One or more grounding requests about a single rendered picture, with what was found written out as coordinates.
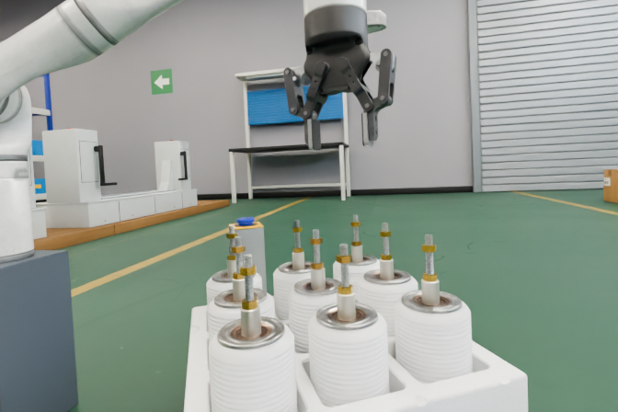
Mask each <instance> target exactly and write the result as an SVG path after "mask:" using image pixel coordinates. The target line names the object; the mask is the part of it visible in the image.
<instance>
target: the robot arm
mask: <svg viewBox="0 0 618 412"><path fill-rule="evenodd" d="M182 1H184V0H66V1H64V2H63V3H61V4H60V5H58V6H56V7H55V8H54V9H53V10H52V11H50V12H49V13H48V14H46V15H45V16H43V17H41V18H40V19H38V20H36V21H35V22H33V23H31V24H30V25H28V26H27V27H25V28H23V29H22V30H20V31H19V32H18V33H16V34H15V35H13V36H11V37H10V38H8V39H7V40H4V41H2V42H0V264H1V263H6V262H12V261H17V260H20V259H24V258H29V257H32V256H34V255H35V254H34V241H33V226H32V213H31V200H30V187H29V163H28V152H29V148H30V146H31V143H32V110H31V100H30V96H29V92H28V90H27V88H26V87H25V84H26V83H28V82H29V81H31V80H33V79H35V78H37V77H39V76H41V75H44V74H48V73H52V72H55V71H59V70H62V69H66V68H70V67H73V66H77V65H79V64H82V63H87V62H90V61H92V60H94V59H96V58H97V57H98V56H100V55H101V54H103V53H104V52H106V51H108V50H109V49H111V48H112V47H114V46H115V45H117V44H118V43H120V42H121V41H122V40H124V39H125V38H127V37H128V36H129V35H131V34H132V33H133V32H134V31H135V30H137V29H139V28H140V27H141V26H143V25H144V24H146V23H147V22H149V21H150V20H152V19H153V18H155V17H157V16H158V15H160V14H162V13H164V12H165V11H167V10H168V9H169V8H171V7H173V6H175V5H177V4H179V3H180V2H182ZM303 19H304V40H305V49H306V59H305V62H304V65H303V66H301V67H298V68H295V69H292V68H289V67H287V68H285V69H284V71H283V75H284V82H285V88H286V95H287V101H288V108H289V112H290V114H292V115H294V116H298V117H301V118H302V119H303V122H304V141H305V143H306V145H309V149H310V150H314V151H315V150H320V149H321V133H320V120H317V119H318V117H319V114H320V112H321V109H322V107H323V105H324V104H325V103H326V101H327V98H328V96H333V95H336V94H338V93H341V92H343V93H352V92H353V94H354V95H355V96H356V98H357V99H358V100H359V102H360V105H361V106H362V108H363V113H361V128H362V144H363V146H367V147H368V146H373V141H377V138H378V117H377V115H378V112H379V111H380V110H381V109H383V108H386V107H389V106H391V105H392V104H393V103H394V92H395V68H396V56H395V55H394V54H393V53H392V52H391V50H390V49H387V48H386V49H383V50H382V51H381V52H370V50H369V47H368V34H370V33H374V32H378V31H381V30H384V29H386V14H385V13H383V12H382V11H380V10H367V2H366V0H303ZM372 63H374V66H375V69H376V70H377V71H378V72H379V84H378V97H375V98H373V96H372V92H371V90H370V89H369V88H368V86H367V84H366V83H365V81H364V79H363V77H364V76H365V75H366V73H367V72H368V70H369V68H370V66H371V65H372ZM306 76H308V77H309V78H310V80H311V84H310V86H309V88H308V91H307V94H306V101H305V103H304V97H303V84H304V79H305V77H306Z"/></svg>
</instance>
